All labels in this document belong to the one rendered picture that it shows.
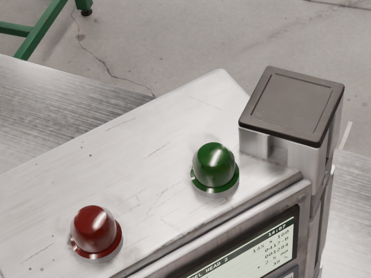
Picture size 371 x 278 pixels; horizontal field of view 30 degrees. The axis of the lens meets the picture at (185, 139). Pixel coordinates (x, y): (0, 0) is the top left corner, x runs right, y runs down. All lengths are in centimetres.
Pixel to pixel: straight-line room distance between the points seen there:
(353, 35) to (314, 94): 227
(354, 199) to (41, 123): 58
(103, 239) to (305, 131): 12
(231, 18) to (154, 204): 236
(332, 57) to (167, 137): 218
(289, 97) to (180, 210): 8
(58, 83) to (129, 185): 100
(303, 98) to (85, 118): 94
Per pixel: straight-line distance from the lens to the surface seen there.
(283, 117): 36
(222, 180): 35
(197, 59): 255
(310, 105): 37
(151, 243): 35
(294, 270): 44
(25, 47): 245
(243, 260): 39
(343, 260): 109
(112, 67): 258
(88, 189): 38
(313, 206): 40
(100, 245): 34
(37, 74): 140
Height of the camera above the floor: 177
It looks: 50 degrees down
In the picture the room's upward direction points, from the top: 8 degrees counter-clockwise
